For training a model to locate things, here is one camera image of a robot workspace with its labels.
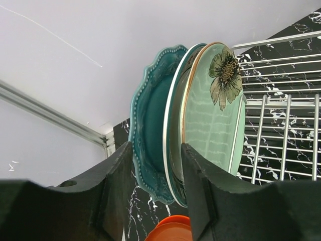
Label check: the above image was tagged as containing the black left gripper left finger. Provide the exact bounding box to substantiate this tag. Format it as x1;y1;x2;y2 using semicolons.
1;142;133;240

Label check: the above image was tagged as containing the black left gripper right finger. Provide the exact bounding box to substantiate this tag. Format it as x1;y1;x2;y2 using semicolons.
181;144;320;240

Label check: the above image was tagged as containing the white plate green rim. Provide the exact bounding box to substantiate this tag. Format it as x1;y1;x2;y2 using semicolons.
163;43;206;208

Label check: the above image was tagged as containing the teal scalloped plate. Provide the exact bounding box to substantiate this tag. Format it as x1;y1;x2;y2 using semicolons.
128;44;187;204

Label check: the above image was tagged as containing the light green flower plate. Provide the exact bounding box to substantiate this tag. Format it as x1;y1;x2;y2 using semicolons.
180;42;245;176

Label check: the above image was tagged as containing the orange round plastic plate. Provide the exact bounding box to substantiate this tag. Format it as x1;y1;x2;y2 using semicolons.
145;215;193;241

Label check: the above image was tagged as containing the silver wire dish rack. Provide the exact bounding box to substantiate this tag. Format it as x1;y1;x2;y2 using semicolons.
232;31;320;185

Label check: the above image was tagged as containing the aluminium frame rail left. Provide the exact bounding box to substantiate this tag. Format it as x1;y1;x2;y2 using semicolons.
1;81;115;157

